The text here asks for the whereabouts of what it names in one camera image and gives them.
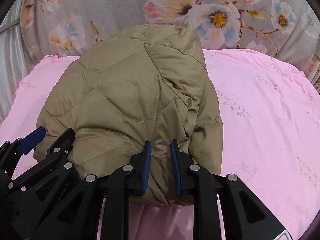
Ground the olive quilted puffer jacket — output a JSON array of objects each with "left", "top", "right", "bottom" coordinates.
[{"left": 34, "top": 23, "right": 223, "bottom": 206}]

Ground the grey floral blanket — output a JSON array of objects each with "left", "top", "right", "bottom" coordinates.
[{"left": 20, "top": 0, "right": 319, "bottom": 88}]

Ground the grey satin curtain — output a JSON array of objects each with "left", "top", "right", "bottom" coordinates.
[{"left": 0, "top": 0, "right": 34, "bottom": 121}]

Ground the pink bed sheet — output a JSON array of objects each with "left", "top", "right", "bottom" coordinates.
[{"left": 1, "top": 49, "right": 319, "bottom": 239}]

